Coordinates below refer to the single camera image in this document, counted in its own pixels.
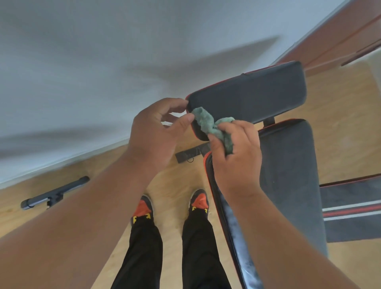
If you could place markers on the person's left orange shoe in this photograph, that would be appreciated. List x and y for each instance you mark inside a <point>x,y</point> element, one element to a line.
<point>143,208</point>

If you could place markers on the black bench foot bar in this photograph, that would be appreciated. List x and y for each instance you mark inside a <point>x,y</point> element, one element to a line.
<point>190,152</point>

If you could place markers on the person's left forearm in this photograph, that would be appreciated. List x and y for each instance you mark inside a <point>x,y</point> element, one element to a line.
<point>80,226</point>

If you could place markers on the person's orange shoe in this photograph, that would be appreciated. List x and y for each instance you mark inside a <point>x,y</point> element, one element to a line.
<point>143,208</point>
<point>200,201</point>

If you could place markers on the green cleaning cloth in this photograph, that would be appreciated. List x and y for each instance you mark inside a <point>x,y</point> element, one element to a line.
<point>208,123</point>

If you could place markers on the person's left thumb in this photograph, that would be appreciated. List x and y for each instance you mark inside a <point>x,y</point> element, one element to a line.
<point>182,122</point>

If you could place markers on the person's right orange shoe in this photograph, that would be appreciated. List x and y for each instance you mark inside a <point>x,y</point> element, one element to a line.
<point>200,201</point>

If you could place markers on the person's right forearm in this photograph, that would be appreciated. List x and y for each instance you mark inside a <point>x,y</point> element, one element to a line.
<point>276,247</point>

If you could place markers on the person's left hand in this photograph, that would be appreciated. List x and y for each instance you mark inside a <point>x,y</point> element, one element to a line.
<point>148,137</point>

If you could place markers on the person's left black trouser leg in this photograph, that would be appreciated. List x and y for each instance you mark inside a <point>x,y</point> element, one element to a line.
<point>140,256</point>

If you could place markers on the person's left middle finger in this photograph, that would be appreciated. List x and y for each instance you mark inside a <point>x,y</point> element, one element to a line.
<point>172,118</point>

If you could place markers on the brown wooden door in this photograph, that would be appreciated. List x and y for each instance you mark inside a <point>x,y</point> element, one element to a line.
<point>342,32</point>

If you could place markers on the black bench frame bracket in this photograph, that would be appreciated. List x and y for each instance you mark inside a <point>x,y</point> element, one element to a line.
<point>269,121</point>

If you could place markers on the short black bench pad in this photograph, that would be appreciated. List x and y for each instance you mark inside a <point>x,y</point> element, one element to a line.
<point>253,92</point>

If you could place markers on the person's right hand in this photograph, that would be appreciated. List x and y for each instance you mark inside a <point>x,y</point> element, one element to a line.
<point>238,160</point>

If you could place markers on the black metal bar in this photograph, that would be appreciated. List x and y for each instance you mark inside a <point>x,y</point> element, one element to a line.
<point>56,193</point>

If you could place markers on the person's black trouser leg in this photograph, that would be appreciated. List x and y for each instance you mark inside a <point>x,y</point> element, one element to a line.
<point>140,256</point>
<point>202,253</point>

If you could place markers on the person's right thumb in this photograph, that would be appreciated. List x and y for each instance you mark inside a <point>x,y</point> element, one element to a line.
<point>216,146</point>

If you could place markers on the person's right black trouser leg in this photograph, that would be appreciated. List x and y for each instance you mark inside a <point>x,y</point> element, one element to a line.
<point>202,253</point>

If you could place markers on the striped black bench pad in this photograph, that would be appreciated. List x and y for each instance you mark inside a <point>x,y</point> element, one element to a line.
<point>351,193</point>

